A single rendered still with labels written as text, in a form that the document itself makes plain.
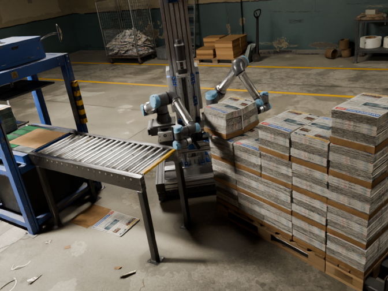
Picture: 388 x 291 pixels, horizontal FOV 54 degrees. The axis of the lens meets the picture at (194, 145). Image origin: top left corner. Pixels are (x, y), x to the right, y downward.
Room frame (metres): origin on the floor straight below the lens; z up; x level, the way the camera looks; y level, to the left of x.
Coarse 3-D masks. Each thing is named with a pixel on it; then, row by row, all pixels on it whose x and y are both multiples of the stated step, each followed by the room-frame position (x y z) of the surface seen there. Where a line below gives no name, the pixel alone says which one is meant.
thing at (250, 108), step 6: (234, 96) 3.26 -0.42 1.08; (228, 102) 3.17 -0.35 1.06; (234, 102) 3.14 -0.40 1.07; (240, 102) 3.11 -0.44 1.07; (246, 102) 3.08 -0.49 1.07; (252, 102) 3.06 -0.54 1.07; (246, 108) 3.00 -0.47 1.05; (252, 108) 3.05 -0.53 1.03; (246, 114) 3.00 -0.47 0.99; (252, 114) 3.05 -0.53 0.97; (246, 120) 3.01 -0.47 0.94; (252, 120) 3.05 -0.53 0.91; (246, 126) 3.00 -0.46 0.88
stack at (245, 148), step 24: (216, 144) 3.00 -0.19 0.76; (240, 144) 2.78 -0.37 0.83; (216, 168) 3.02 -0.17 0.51; (264, 168) 2.58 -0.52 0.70; (288, 168) 2.40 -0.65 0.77; (240, 192) 2.81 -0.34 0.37; (264, 192) 2.59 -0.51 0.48; (288, 192) 2.39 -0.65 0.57; (312, 192) 2.23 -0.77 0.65; (240, 216) 2.82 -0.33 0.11; (264, 216) 2.60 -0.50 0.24; (288, 216) 2.40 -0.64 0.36; (312, 216) 2.23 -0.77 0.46; (288, 240) 2.40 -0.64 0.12; (312, 240) 2.23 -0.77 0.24; (312, 264) 2.22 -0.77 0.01
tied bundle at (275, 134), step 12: (276, 120) 2.63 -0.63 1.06; (288, 120) 2.60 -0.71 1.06; (300, 120) 2.57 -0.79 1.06; (312, 120) 2.54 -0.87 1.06; (264, 132) 2.57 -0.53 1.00; (276, 132) 2.48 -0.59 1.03; (288, 132) 2.39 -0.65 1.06; (264, 144) 2.57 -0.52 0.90; (276, 144) 2.48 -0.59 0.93; (288, 144) 2.39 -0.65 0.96
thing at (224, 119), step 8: (216, 104) 3.17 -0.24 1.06; (208, 112) 3.05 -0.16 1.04; (216, 112) 2.97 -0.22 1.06; (224, 112) 2.92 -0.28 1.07; (232, 112) 2.92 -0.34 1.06; (208, 120) 3.06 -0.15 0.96; (216, 120) 2.98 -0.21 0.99; (224, 120) 2.90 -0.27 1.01; (232, 120) 2.92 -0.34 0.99; (208, 128) 3.06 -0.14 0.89; (216, 128) 2.98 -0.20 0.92; (224, 128) 2.90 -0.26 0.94; (232, 128) 2.92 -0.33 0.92
